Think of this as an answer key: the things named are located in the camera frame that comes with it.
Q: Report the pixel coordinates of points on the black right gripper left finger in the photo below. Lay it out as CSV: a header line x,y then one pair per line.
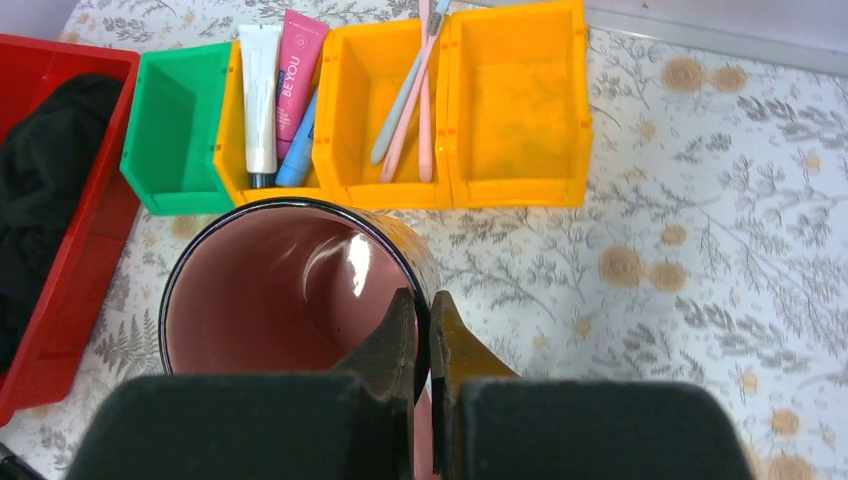
x,y
354,421

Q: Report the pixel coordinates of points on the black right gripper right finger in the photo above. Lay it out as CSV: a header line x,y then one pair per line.
x,y
490,423

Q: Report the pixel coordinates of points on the pink pumpkin-face mug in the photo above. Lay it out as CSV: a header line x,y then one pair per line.
x,y
295,284

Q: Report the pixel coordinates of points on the pink toothbrush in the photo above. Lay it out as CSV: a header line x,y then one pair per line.
x,y
425,162
391,160

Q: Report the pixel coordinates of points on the blue toothpaste tube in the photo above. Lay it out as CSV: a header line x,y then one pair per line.
x,y
297,162

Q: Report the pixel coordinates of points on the yellow bin with toothpaste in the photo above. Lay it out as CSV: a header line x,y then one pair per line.
x,y
230,157

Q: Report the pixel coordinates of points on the pink toothpaste tube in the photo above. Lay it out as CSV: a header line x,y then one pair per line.
x,y
301,45

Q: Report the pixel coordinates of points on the white toothpaste tube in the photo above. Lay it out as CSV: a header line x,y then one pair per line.
x,y
259,48

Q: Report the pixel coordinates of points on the red plastic tray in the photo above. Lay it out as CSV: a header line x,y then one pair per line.
x,y
53,345

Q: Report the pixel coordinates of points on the yellow bin with mugs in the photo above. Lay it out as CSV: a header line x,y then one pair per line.
x,y
513,124

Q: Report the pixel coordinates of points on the green plastic bin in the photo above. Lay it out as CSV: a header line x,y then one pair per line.
x,y
171,136

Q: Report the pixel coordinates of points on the yellow bin with toothbrushes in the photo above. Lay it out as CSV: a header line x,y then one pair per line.
x,y
362,71

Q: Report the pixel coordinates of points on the black cloth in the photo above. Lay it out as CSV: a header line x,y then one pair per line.
x,y
45,163

